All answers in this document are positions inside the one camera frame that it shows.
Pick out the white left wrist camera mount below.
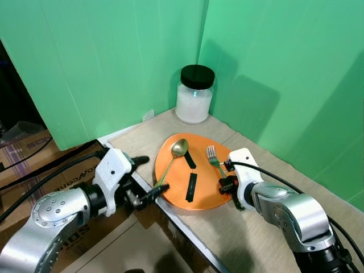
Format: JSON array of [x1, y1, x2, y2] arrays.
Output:
[[92, 147, 135, 201]]

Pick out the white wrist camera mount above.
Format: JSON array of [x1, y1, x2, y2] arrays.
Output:
[[92, 147, 135, 201], [227, 147, 266, 200]]

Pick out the cardboard box printed 510S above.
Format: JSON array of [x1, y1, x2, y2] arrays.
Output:
[[51, 196, 211, 273]]

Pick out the orange plate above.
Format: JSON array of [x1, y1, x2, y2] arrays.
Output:
[[155, 134, 238, 211]]

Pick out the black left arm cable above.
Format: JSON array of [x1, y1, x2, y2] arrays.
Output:
[[0, 149, 109, 224]]

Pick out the glass jar with black lid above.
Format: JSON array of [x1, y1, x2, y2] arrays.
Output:
[[175, 65, 216, 125]]

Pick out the long black flat strip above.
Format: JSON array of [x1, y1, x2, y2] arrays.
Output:
[[185, 172, 198, 204]]

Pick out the metal fork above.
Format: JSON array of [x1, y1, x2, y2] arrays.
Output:
[[206, 144, 226, 177]]

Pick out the short black flat strip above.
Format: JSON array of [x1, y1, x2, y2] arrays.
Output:
[[183, 151, 197, 169]]

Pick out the cardboard box with dark print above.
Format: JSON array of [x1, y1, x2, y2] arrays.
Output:
[[0, 132, 104, 197]]

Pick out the gold spoon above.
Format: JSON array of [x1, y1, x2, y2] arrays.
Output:
[[155, 138, 189, 187]]

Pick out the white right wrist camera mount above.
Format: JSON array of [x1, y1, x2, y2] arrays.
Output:
[[227, 147, 266, 200]]

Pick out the grey metal table edge rail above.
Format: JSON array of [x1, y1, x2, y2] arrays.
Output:
[[97, 136, 231, 273]]

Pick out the green backdrop board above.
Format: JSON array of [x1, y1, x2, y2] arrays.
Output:
[[0, 0, 209, 151], [197, 0, 364, 210]]

